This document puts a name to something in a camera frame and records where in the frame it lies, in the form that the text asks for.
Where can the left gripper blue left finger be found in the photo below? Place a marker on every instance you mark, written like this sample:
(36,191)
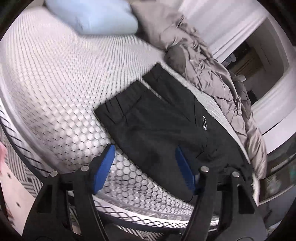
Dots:
(99,168)

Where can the grey crumpled duvet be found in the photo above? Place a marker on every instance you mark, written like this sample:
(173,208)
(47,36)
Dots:
(165,27)

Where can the dark grey round cushion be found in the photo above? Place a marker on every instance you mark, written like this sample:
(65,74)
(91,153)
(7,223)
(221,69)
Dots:
(175,58)

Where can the black pants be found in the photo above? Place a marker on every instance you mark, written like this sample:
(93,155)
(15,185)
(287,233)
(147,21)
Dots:
(153,117)

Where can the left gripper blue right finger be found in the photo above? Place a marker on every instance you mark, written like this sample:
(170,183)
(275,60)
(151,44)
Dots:
(191,180)

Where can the black white patterned rug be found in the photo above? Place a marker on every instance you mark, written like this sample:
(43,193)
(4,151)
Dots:
(19,184)

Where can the white honeycomb bed sheet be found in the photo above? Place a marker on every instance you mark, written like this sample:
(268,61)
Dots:
(51,81)

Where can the light blue pillow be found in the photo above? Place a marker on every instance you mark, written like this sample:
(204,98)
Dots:
(96,17)

